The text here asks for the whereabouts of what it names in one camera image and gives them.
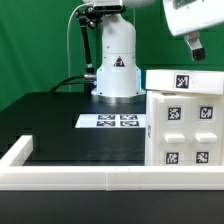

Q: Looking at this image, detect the black articulated camera mount arm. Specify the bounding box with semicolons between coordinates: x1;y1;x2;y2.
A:
75;6;101;95

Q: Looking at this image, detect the white U-shaped boundary frame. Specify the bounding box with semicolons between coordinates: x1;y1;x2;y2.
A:
0;135;224;191

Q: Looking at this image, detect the white flat tag base plate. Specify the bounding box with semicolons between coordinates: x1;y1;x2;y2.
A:
75;114;146;128

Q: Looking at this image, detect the white rectangular block with tags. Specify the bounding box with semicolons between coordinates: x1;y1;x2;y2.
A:
145;69;224;95

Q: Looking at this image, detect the black cable bundle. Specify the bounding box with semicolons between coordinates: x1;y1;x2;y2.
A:
49;75;90;93

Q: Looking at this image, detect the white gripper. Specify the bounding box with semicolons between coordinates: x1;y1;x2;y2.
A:
163;0;224;61

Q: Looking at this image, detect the white thin cable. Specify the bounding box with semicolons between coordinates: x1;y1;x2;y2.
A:
66;3;88;93

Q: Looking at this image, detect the white cabinet box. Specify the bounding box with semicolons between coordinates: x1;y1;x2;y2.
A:
145;91;224;166

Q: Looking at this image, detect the white cabinet door panel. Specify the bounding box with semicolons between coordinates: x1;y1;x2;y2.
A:
158;96;188;166
190;97;224;166

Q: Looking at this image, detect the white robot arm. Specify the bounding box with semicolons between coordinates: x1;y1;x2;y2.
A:
82;0;224;103

